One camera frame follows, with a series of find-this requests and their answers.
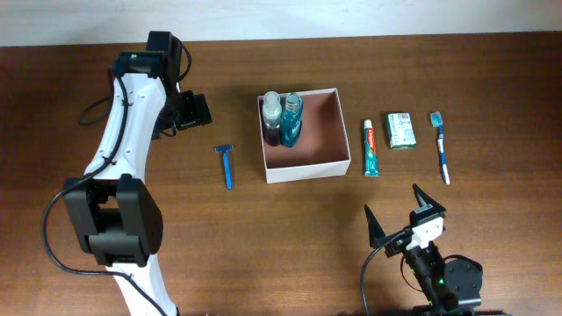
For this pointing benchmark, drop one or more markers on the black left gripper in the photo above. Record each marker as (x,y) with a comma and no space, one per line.
(198,111)

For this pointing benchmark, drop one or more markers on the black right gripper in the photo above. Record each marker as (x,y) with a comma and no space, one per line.
(376,232)

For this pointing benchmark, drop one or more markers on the green white Dettol soap box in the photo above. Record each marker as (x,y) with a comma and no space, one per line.
(400,130)

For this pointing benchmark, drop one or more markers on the clear purple soap dispenser bottle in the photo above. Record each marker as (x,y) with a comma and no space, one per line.
(272,115)

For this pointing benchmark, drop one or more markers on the teal Listerine mouthwash bottle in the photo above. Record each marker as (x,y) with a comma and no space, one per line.
(292,119)

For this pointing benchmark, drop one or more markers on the pink cardboard box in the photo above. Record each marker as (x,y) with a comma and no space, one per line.
(322,149)

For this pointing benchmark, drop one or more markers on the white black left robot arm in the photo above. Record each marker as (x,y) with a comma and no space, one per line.
(114,216)

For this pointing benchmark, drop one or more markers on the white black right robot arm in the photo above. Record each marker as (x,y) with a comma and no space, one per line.
(451,284)

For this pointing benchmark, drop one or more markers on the blue disposable razor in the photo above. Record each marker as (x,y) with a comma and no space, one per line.
(223,150)

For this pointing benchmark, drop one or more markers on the Colgate toothpaste tube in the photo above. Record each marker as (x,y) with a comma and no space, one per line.
(370,156)

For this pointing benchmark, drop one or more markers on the blue white toothbrush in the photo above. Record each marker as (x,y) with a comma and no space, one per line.
(437,122)

